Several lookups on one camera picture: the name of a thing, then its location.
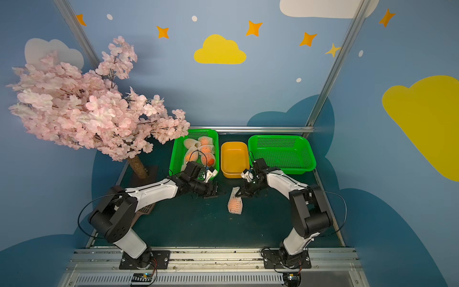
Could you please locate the left small circuit board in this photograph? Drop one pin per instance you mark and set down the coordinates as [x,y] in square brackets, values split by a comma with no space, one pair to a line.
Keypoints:
[141,280]

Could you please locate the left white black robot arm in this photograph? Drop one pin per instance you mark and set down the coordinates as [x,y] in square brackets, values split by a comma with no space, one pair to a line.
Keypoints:
[113,216]

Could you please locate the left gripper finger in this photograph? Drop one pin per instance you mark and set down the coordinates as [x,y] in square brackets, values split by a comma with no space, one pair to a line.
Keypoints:
[218,184]
[214,194]

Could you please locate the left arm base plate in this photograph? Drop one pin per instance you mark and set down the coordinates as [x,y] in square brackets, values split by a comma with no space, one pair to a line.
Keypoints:
[159,260]

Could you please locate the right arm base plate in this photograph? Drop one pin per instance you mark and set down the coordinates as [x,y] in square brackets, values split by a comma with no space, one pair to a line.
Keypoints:
[280,259]

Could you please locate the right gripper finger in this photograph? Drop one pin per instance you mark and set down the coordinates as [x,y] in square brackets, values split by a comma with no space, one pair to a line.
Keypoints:
[246,187]
[241,194]

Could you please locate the yellow plastic tub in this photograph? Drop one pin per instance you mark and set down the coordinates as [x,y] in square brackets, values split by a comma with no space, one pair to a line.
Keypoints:
[234,159]

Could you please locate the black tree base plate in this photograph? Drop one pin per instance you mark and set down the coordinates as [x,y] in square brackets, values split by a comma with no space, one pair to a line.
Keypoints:
[151,178]

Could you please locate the netted orange with opening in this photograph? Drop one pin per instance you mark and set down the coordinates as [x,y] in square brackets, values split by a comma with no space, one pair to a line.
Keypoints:
[208,159]

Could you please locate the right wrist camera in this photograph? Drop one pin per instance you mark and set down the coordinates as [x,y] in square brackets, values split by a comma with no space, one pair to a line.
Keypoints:
[247,175]

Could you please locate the small circuit board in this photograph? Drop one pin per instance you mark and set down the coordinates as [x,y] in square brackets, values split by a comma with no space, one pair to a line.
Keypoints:
[141,280]
[291,280]

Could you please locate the right green plastic basket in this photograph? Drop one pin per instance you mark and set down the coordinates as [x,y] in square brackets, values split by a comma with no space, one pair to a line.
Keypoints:
[292,154]

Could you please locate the aluminium mounting rail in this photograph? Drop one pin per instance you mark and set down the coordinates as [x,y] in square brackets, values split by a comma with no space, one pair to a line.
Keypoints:
[215,267]

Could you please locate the right small circuit board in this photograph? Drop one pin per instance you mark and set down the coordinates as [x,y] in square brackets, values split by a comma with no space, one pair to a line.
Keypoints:
[291,280]

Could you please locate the pink artificial blossom tree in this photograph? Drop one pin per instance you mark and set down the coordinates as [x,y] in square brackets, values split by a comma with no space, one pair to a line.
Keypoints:
[58,102]

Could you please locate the left green plastic basket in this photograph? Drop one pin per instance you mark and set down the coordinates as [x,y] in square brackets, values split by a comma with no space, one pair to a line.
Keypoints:
[179,150]

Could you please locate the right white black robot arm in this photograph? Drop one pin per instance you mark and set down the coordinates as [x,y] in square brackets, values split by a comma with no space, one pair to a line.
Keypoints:
[309,211]

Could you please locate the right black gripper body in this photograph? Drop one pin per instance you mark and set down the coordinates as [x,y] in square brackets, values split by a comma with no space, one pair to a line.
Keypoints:
[247,188]

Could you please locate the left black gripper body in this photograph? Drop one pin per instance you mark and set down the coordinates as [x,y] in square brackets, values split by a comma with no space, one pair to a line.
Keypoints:
[208,187]

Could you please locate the green plastic basket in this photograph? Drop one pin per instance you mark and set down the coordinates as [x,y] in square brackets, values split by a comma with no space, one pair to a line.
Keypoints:
[292,154]
[179,150]

